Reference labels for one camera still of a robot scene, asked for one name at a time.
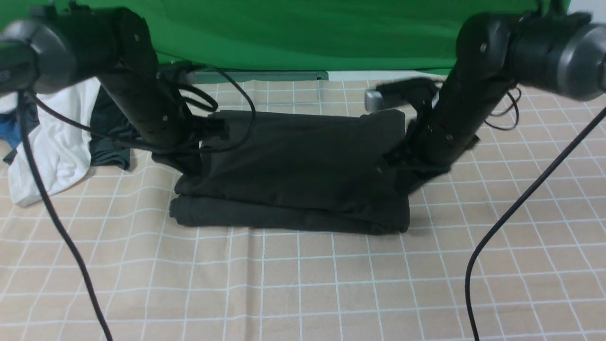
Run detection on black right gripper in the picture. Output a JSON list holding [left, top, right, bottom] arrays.
[[379, 137, 479, 195]]

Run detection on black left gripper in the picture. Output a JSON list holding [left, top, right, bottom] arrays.
[[151, 116, 229, 176]]

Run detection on dark gray long-sleeve shirt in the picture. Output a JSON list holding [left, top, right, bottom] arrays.
[[169, 109, 410, 235]]

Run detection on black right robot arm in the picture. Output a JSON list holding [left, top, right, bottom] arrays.
[[365, 12, 606, 195]]

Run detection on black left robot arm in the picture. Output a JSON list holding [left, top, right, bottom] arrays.
[[1, 0, 229, 174]]

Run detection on white crumpled shirt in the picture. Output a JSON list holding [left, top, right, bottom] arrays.
[[8, 78, 100, 207]]

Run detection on gray-green metal base bar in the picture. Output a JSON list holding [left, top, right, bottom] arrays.
[[185, 71, 329, 84]]

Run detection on dark teal crumpled garment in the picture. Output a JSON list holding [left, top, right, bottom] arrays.
[[25, 87, 139, 169]]

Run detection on beige checkered tablecloth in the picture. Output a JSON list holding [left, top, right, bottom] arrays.
[[0, 71, 606, 341]]

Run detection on blue crumpled garment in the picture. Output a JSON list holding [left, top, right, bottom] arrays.
[[0, 111, 29, 149]]

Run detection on green backdrop cloth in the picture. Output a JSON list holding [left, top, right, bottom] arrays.
[[0, 0, 571, 77]]

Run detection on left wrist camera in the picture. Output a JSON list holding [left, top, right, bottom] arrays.
[[156, 61, 205, 86]]

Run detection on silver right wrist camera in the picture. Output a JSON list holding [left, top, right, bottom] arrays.
[[365, 78, 440, 113]]

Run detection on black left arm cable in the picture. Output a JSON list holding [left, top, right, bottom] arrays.
[[17, 64, 257, 341]]

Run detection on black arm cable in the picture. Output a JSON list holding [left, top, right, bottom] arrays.
[[17, 64, 257, 341], [465, 85, 606, 341]]

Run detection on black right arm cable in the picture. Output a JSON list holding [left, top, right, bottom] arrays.
[[465, 85, 606, 341]]

